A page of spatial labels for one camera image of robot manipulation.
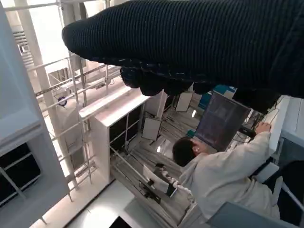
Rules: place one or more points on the grey office chair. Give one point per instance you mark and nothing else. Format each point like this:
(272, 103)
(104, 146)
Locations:
(237, 216)

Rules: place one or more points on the dark computer monitor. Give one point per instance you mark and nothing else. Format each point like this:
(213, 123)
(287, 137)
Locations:
(221, 121)

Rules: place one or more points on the white square ceiling panel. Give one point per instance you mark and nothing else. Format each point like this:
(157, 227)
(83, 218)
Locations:
(184, 102)
(150, 128)

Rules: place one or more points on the large white grille unit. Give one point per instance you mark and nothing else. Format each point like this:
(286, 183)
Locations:
(19, 114)

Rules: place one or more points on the seated person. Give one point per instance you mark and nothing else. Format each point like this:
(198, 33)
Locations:
(225, 175)

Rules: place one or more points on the small white grille unit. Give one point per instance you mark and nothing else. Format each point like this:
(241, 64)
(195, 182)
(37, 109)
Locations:
(102, 133)

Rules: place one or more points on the white desk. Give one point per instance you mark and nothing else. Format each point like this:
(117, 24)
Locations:
(285, 118)

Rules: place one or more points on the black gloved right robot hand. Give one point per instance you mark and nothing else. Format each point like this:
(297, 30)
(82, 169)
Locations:
(190, 42)

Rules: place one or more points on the white tank with blue logo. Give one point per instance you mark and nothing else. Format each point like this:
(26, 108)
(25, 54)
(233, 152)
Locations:
(69, 114)

